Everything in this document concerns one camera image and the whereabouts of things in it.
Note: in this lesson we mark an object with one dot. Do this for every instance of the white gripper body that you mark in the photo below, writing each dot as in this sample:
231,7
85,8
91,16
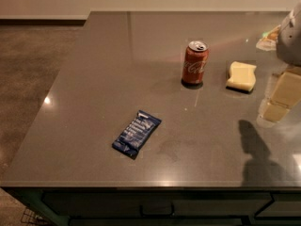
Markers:
290,40

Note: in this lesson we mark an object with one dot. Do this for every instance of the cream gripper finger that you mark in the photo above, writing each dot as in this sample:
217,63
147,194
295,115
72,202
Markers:
282,93

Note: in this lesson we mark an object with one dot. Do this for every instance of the red coke can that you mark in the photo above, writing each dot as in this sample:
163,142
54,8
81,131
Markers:
196,56

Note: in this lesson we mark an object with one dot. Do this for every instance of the blue rxbar blueberry wrapper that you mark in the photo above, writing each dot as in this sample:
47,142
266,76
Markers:
137,132

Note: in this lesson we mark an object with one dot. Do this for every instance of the snack bag at table edge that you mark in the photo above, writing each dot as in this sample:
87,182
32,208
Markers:
268,41

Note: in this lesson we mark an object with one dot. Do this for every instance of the yellow sponge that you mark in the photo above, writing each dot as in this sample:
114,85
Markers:
241,76

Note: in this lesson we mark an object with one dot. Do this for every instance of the dark right drawer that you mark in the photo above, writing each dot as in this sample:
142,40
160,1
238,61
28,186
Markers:
282,206

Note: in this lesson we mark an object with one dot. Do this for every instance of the dark drawer with handle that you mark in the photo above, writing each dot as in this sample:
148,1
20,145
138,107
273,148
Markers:
149,204

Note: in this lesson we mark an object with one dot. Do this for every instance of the wire rack on floor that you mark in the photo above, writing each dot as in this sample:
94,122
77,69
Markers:
30,218

